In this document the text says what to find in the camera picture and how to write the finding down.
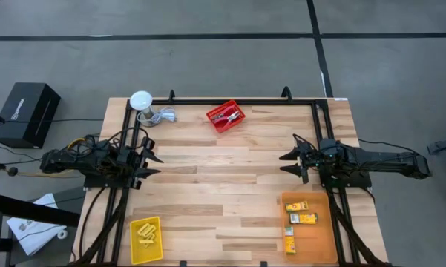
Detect black aluminium table frame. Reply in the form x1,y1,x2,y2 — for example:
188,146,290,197
73,85,393,267

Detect white mushroom lamp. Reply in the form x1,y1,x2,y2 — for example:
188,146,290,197
129,90,154,125

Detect grey chair base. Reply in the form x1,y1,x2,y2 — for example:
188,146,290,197
427,133,446,156

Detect yellow floor cable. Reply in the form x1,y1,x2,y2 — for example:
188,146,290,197
16,137,87,178

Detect white printed paper sheets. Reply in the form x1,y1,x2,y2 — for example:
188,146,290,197
6,192,68,257

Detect black cardboard box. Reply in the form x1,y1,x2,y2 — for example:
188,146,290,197
0,82,62,149

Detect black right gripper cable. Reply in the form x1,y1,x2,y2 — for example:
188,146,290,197
292,133,312,148

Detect white coiled lamp cable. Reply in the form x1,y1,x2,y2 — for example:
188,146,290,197
136,106,178,128

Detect black side table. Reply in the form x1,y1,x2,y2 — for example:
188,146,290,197
0,187,85,267

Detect red plastic mesh basket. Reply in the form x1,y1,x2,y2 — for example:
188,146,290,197
206,99,246,134

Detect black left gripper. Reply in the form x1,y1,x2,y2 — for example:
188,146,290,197
128,136,165,191

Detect yellow green crayon box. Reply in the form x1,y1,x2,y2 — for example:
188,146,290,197
284,200,309,213
289,212,319,225
284,225,297,256

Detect orange plastic tray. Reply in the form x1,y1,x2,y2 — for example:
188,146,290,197
280,191,339,265

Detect yellow plastic bin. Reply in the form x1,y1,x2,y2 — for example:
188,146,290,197
128,215,165,266

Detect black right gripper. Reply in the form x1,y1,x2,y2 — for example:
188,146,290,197
278,139,323,185

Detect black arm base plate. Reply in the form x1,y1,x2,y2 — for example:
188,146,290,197
317,158,373,190
83,158,138,190

